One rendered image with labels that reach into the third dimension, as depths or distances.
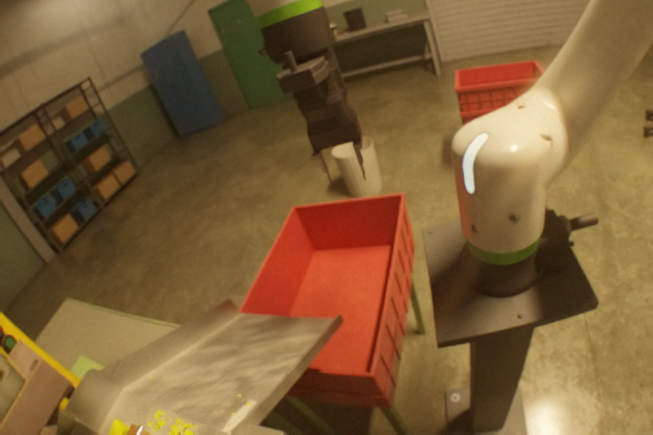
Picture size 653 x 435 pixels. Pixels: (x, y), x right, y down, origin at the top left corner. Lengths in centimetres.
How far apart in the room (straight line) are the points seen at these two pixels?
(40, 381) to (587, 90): 68
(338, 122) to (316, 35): 13
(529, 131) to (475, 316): 27
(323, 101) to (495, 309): 39
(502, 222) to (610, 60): 25
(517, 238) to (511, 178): 10
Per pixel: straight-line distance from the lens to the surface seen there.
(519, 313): 53
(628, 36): 46
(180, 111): 682
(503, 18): 546
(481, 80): 251
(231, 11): 610
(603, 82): 48
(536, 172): 42
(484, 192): 42
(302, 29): 43
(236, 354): 64
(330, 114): 48
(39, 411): 37
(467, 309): 54
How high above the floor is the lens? 136
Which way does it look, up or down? 30 degrees down
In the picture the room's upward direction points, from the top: 22 degrees counter-clockwise
